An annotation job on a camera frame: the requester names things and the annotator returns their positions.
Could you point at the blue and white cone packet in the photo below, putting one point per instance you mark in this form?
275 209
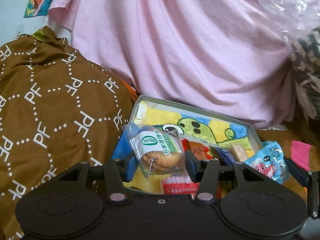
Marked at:
226 156

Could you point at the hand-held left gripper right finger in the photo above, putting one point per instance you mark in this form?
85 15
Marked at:
193 168

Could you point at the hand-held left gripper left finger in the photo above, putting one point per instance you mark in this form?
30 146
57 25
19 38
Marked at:
130 170

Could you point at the pink cloth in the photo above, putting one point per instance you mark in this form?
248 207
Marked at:
175 42

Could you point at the light blue snack packet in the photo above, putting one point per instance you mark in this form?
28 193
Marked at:
267 162

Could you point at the clear packet with red label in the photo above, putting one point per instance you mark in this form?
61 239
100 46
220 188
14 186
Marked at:
180 185

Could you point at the brown quilt with white letters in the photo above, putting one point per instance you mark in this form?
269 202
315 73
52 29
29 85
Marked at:
50 105

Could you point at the white rice bar packet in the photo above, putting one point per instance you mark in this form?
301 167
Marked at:
240 152

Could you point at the colourful cartoon drawing sheet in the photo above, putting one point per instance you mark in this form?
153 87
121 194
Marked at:
200 127

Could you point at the biscuit packet green white label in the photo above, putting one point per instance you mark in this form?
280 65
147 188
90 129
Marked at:
160 160

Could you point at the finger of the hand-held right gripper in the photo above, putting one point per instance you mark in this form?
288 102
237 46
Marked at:
312 195

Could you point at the red packet with brown snack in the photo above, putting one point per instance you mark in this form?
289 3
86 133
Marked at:
200 148

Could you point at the patterned clothes pile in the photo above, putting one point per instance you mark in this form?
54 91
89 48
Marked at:
307 55

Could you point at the grey box tray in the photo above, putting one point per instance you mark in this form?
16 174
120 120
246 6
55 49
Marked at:
255 137

